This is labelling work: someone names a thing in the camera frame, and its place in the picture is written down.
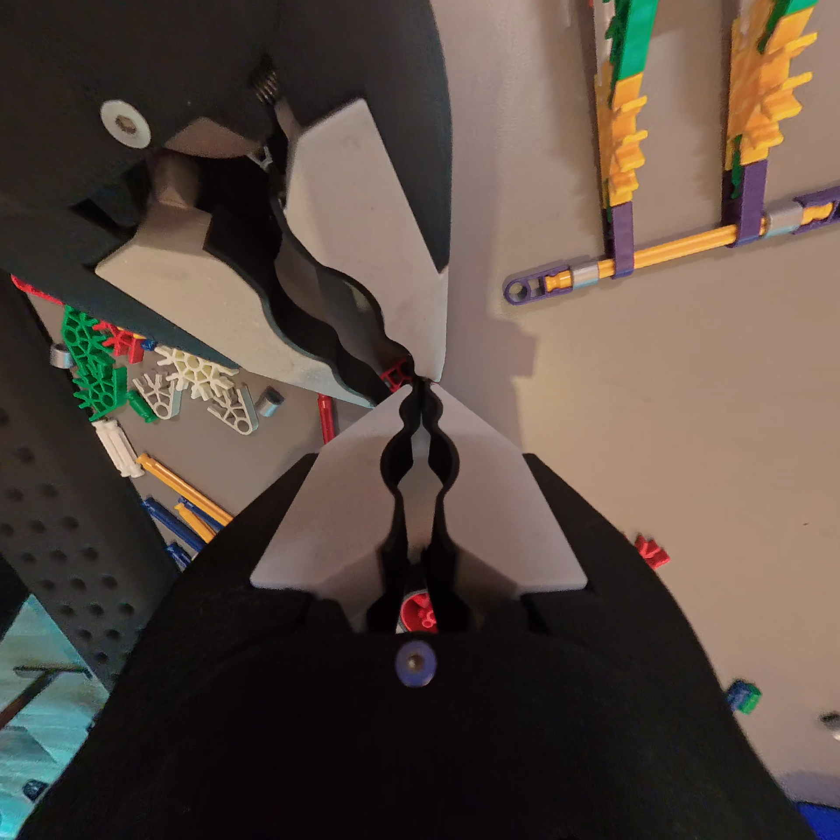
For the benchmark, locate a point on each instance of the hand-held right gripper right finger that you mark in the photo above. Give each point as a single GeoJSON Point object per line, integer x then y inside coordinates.
{"type": "Point", "coordinates": [512, 525]}

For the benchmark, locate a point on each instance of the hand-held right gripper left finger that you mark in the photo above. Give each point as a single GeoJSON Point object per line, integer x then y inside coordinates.
{"type": "Point", "coordinates": [321, 525]}

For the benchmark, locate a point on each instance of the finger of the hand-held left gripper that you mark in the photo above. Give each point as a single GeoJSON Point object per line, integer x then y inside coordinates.
{"type": "Point", "coordinates": [354, 197]}
{"type": "Point", "coordinates": [197, 289]}

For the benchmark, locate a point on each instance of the grey cylindrical spacer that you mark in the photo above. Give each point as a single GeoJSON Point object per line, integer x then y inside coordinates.
{"type": "Point", "coordinates": [269, 401]}
{"type": "Point", "coordinates": [61, 356]}
{"type": "Point", "coordinates": [585, 274]}
{"type": "Point", "coordinates": [831, 725]}
{"type": "Point", "coordinates": [784, 220]}

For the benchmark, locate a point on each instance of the red fan connector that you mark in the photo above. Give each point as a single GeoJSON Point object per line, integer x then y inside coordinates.
{"type": "Point", "coordinates": [653, 552]}
{"type": "Point", "coordinates": [121, 342]}
{"type": "Point", "coordinates": [396, 375]}

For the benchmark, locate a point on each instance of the purple rod-end connector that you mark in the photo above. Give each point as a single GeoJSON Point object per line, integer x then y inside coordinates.
{"type": "Point", "coordinates": [820, 207]}
{"type": "Point", "coordinates": [525, 289]}

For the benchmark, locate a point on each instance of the multicoloured toy frame assembly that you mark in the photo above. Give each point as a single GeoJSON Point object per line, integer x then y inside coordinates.
{"type": "Point", "coordinates": [620, 131]}

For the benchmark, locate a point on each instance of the yellow plastic rod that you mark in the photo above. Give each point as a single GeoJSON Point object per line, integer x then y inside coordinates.
{"type": "Point", "coordinates": [187, 491]}
{"type": "Point", "coordinates": [682, 246]}
{"type": "Point", "coordinates": [195, 522]}

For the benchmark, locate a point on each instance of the white snowflake connector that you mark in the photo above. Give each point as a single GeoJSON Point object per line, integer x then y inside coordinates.
{"type": "Point", "coordinates": [197, 373]}

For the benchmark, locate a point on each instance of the long red rod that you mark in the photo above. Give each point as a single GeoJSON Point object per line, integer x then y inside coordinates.
{"type": "Point", "coordinates": [326, 420]}

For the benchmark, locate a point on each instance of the light grey connector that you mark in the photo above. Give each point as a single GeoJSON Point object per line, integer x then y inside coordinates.
{"type": "Point", "coordinates": [233, 412]}
{"type": "Point", "coordinates": [157, 396]}

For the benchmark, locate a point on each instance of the green fan connector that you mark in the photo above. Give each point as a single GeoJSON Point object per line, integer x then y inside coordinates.
{"type": "Point", "coordinates": [82, 338]}
{"type": "Point", "coordinates": [102, 394]}

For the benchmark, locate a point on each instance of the short green rod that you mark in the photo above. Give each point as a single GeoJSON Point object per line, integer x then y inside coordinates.
{"type": "Point", "coordinates": [753, 701]}
{"type": "Point", "coordinates": [141, 407]}

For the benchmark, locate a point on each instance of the short white rod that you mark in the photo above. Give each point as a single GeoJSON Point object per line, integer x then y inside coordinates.
{"type": "Point", "coordinates": [124, 446]}
{"type": "Point", "coordinates": [111, 449]}

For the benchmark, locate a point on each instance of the black perforated foam strip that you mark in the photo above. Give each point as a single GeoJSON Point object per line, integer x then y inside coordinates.
{"type": "Point", "coordinates": [59, 525]}

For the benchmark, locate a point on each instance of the thick blue rod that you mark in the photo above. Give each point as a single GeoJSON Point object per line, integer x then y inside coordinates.
{"type": "Point", "coordinates": [738, 695]}

